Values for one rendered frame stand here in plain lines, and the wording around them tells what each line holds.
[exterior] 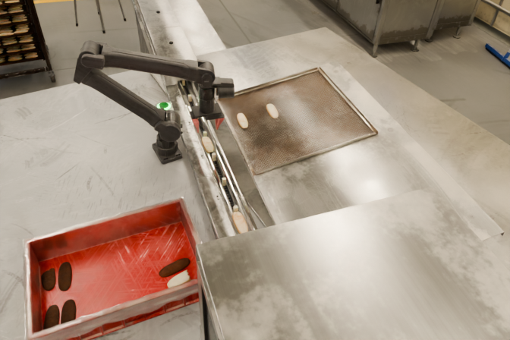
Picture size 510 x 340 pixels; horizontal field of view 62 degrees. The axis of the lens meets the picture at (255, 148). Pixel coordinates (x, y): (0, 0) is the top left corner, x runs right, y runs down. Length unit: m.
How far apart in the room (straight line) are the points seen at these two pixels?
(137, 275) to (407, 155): 0.98
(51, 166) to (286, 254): 1.18
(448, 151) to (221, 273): 1.38
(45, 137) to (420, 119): 1.62
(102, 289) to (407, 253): 0.87
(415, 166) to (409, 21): 2.93
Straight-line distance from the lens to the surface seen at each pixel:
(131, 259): 1.40
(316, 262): 0.79
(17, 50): 3.86
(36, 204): 1.65
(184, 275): 1.33
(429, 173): 1.55
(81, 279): 1.39
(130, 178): 1.64
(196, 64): 1.50
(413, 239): 0.87
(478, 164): 1.95
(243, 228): 1.39
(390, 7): 4.17
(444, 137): 2.02
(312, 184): 1.48
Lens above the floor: 1.94
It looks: 40 degrees down
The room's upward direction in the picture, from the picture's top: 3 degrees clockwise
